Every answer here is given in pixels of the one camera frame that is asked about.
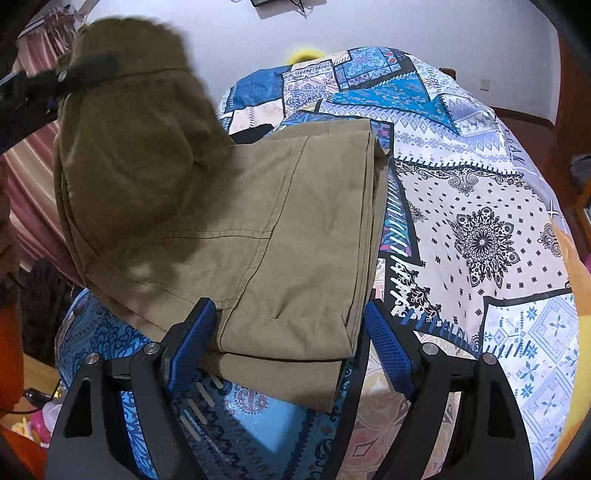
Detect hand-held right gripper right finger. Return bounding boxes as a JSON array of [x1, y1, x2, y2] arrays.
[[321, 299, 537, 480]]

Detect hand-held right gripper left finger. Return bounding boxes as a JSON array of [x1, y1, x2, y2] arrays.
[[44, 296, 218, 480]]

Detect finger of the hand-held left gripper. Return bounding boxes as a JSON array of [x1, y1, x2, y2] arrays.
[[55, 53, 119, 91]]

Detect khaki pants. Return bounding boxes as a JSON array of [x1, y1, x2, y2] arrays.
[[53, 16, 393, 414]]

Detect striped pink curtain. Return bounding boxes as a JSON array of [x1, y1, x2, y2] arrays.
[[0, 28, 88, 287]]

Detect dark clothes heap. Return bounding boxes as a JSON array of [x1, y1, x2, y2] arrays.
[[23, 258, 70, 365]]

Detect blue patchwork bedspread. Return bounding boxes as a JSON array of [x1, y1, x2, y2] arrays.
[[55, 45, 580, 480]]

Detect pink plastic item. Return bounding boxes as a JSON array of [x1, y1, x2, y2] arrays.
[[28, 406, 58, 444]]

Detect black garment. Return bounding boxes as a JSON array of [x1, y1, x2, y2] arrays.
[[229, 124, 273, 145]]

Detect orange cloth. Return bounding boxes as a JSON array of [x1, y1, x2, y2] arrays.
[[0, 295, 26, 411]]

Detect yellow cloth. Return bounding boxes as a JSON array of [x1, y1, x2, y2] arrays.
[[554, 226, 591, 289]]

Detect yellow curved cushion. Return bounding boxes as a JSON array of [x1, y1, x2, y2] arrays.
[[286, 42, 331, 63]]

